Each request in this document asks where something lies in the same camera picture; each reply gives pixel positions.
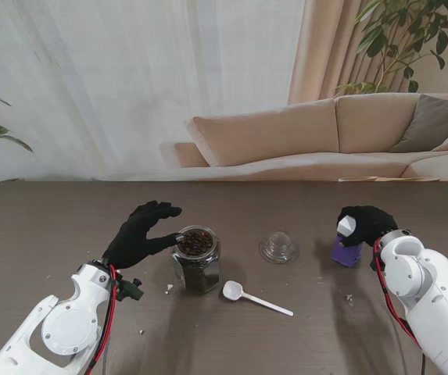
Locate beige sofa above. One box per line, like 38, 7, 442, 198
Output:
174, 92, 448, 192

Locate red black arm cables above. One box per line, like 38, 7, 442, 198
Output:
370, 237, 430, 375
84, 265, 121, 375

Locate tall green leafy plant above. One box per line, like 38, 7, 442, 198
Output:
335, 0, 448, 97

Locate white square jar cap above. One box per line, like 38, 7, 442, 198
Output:
336, 214, 358, 238

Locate purple coffee jar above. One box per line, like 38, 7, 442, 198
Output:
331, 234, 362, 270

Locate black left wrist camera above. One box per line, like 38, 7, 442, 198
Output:
116, 277, 145, 302

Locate red black left arm cables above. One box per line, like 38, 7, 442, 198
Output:
84, 265, 121, 375

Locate red black right arm cables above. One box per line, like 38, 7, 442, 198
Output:
370, 237, 430, 375

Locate clear glass jar lid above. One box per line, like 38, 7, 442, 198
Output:
259, 230, 299, 265

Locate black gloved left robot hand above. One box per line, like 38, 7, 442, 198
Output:
101, 200, 185, 270

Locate white plastic spoon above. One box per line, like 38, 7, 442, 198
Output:
222, 280, 294, 317

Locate white sheer curtain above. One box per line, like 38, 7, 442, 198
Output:
0, 0, 306, 183

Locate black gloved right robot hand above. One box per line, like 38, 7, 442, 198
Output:
336, 205, 400, 249

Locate beige pleated curtain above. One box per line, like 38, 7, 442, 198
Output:
288, 0, 420, 105

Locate glass jar of coffee beans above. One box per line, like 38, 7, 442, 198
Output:
170, 224, 222, 296

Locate grey sofa cushion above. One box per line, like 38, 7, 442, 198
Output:
389, 93, 448, 153

